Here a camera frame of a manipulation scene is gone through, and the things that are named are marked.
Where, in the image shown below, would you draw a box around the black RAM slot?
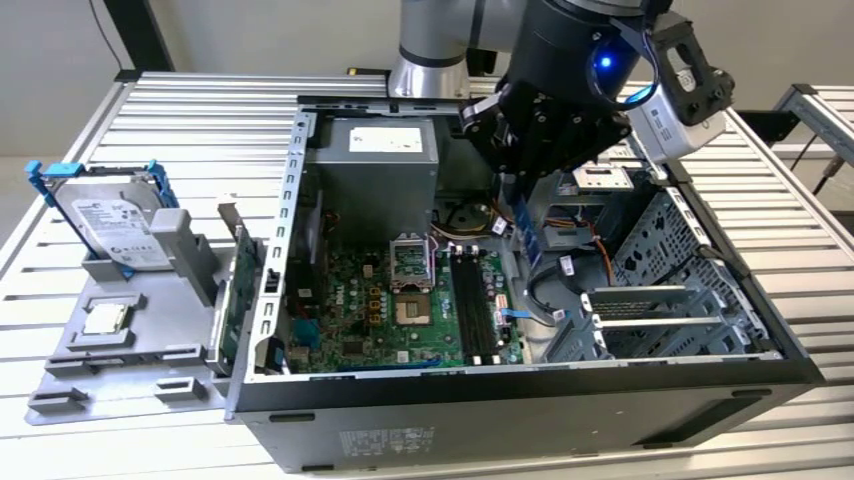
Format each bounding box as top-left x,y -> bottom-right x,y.
459,244 -> 494,366
443,244 -> 477,366
469,244 -> 505,366
451,244 -> 485,366

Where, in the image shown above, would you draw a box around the silver optical drive cage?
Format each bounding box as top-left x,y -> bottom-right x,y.
497,162 -> 653,251

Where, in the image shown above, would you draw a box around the aluminium side table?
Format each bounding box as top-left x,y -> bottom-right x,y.
773,82 -> 854,166

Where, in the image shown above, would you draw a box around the grey power supply unit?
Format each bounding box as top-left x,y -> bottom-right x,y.
310,114 -> 442,246

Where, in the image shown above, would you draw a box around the perforated metal disk bay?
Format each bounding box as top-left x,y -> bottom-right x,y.
578,283 -> 779,362

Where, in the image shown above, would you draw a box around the metal socket cover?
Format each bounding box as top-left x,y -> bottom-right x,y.
388,233 -> 435,294

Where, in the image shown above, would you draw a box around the CPU socket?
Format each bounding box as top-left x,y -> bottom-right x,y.
394,293 -> 437,327

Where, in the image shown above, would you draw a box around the black case fan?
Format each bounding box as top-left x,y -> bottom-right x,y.
284,199 -> 330,311

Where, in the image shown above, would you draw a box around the green motherboard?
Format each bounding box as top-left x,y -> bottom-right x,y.
286,244 -> 529,374

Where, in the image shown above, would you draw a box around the green graphics card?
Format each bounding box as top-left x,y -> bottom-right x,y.
216,197 -> 268,379

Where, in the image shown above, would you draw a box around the teal board connector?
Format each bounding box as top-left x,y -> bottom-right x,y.
290,318 -> 323,348

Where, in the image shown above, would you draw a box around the blue expansion slot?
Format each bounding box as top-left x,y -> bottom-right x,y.
336,357 -> 466,374

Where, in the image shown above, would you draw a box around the black PC case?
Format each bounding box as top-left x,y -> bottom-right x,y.
223,94 -> 829,474

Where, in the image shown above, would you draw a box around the hard disk in blue carrier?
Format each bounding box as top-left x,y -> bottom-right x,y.
23,159 -> 182,274

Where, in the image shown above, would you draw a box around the grey parts rack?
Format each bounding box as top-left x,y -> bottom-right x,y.
23,207 -> 235,429

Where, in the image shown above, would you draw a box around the silver CPU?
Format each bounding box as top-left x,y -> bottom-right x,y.
79,303 -> 132,335

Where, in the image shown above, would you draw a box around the blue camera cable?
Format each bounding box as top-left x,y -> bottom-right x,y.
586,19 -> 666,111

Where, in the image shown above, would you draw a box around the black camera bracket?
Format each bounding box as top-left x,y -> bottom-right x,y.
646,12 -> 739,126

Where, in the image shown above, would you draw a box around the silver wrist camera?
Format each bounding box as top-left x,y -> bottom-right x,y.
626,84 -> 729,164

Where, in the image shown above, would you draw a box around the large black table bracket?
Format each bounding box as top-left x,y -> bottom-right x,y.
737,108 -> 795,147

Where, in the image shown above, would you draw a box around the yellow black wire bundle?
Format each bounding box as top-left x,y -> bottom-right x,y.
430,219 -> 482,241

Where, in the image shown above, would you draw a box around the orange red power wires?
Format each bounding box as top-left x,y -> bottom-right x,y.
543,214 -> 619,290

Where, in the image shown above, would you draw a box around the grey hanging cable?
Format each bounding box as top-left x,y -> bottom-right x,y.
810,149 -> 841,196

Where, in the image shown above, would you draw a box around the black flat data cable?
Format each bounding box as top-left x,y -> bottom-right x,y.
525,259 -> 570,327

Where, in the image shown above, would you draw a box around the black upright post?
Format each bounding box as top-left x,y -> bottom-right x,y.
99,0 -> 176,84

